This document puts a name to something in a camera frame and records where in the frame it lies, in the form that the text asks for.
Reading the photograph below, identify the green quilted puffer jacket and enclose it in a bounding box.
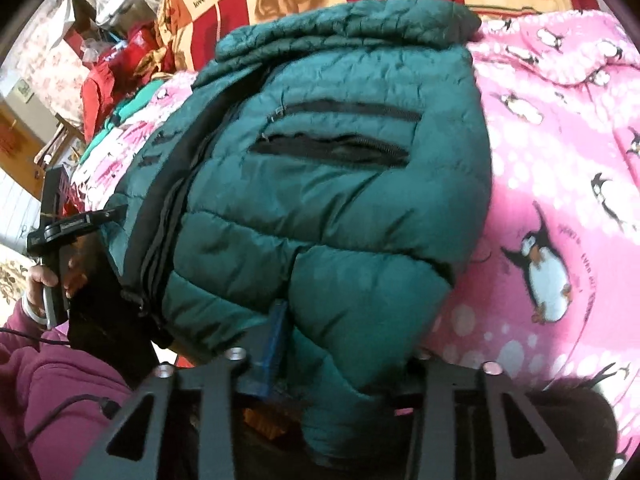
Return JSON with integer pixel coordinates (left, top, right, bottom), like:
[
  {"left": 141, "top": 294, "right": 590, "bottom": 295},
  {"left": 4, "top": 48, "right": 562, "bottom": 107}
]
[{"left": 102, "top": 0, "right": 491, "bottom": 460}]

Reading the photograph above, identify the pink penguin blanket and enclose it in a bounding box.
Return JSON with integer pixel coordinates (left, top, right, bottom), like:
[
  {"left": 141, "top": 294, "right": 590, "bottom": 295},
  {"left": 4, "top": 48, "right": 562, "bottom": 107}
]
[{"left": 69, "top": 6, "right": 640, "bottom": 461}]

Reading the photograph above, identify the teal green garment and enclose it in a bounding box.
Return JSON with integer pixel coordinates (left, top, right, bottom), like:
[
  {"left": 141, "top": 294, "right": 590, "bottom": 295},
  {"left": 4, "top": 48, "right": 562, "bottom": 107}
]
[{"left": 78, "top": 79, "right": 166, "bottom": 165}]

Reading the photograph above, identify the magenta sweater sleeve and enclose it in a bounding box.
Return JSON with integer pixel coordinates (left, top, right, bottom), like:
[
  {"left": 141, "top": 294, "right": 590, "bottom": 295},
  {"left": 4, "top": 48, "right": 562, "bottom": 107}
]
[{"left": 1, "top": 302, "right": 131, "bottom": 479}]

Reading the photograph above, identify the red clothes pile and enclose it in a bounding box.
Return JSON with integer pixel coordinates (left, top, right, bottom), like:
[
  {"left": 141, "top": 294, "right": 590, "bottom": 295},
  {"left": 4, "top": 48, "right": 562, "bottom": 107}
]
[{"left": 80, "top": 22, "right": 176, "bottom": 143}]

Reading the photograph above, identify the black cable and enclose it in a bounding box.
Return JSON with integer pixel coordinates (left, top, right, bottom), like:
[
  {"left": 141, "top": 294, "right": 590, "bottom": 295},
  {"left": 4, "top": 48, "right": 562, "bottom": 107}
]
[{"left": 0, "top": 326, "right": 122, "bottom": 456}]

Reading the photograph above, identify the wooden furniture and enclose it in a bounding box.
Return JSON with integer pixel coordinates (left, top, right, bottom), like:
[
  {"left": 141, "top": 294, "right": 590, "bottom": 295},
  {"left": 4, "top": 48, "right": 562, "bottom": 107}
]
[{"left": 1, "top": 100, "right": 87, "bottom": 198}]

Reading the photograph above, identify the plastic bags clutter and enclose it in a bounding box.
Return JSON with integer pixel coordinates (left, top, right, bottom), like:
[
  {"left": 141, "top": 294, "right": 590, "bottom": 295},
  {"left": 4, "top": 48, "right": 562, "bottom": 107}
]
[{"left": 44, "top": 0, "right": 151, "bottom": 61}]

